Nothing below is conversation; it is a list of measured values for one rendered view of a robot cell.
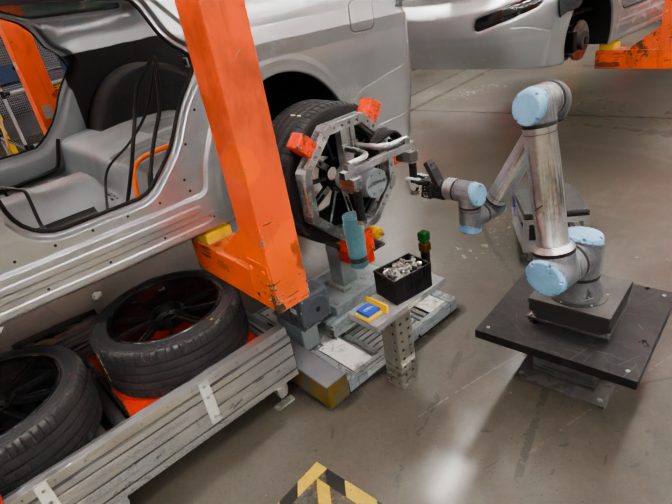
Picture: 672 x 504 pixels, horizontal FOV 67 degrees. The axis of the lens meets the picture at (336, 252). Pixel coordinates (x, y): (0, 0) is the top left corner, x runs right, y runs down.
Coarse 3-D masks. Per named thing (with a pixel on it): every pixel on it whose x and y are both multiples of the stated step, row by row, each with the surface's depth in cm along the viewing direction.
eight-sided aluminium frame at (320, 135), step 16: (352, 112) 227; (320, 128) 214; (336, 128) 217; (368, 128) 230; (320, 144) 213; (304, 160) 215; (304, 176) 212; (304, 192) 217; (384, 192) 248; (304, 208) 222; (368, 208) 252; (320, 224) 225; (368, 224) 246
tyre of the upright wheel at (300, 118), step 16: (288, 112) 229; (304, 112) 222; (320, 112) 220; (336, 112) 225; (288, 128) 220; (304, 128) 216; (288, 160) 215; (288, 176) 217; (288, 192) 219; (304, 224) 230; (320, 240) 239; (336, 240) 246
